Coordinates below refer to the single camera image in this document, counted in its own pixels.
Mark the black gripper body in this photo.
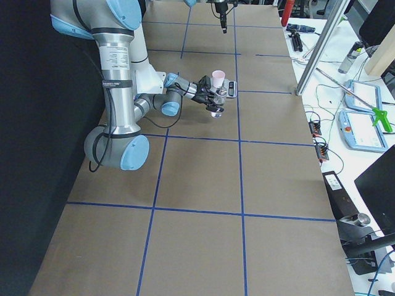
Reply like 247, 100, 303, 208
191, 75, 215, 107
207, 0, 238, 19

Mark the glass sauce dispenser bottle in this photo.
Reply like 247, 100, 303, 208
211, 87, 227, 118

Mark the pink paper cup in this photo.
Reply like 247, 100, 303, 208
212, 70, 226, 89

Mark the white digital kitchen scale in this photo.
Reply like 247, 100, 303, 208
223, 78, 238, 99

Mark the blue folded umbrella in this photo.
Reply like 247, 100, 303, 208
286, 23, 315, 33

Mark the red bottle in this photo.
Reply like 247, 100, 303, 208
281, 0, 295, 27

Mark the black folded tripod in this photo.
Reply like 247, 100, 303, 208
289, 30, 303, 52

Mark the clear water bottle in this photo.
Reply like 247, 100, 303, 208
338, 41, 364, 74

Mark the blue teach pendant near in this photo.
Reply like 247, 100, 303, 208
338, 110, 389, 153

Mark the blue teach pendant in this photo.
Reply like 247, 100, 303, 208
338, 110, 389, 153
344, 80, 382, 113

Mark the blue teach pendant far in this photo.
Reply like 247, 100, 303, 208
344, 80, 382, 113

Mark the black power adapter box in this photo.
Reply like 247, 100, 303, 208
322, 171, 359, 220

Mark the green tipped grabber stick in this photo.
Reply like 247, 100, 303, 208
315, 67, 392, 134

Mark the black monitor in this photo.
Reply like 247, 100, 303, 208
354, 146, 394, 234

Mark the aluminium frame post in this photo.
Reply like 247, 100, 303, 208
296, 0, 350, 96

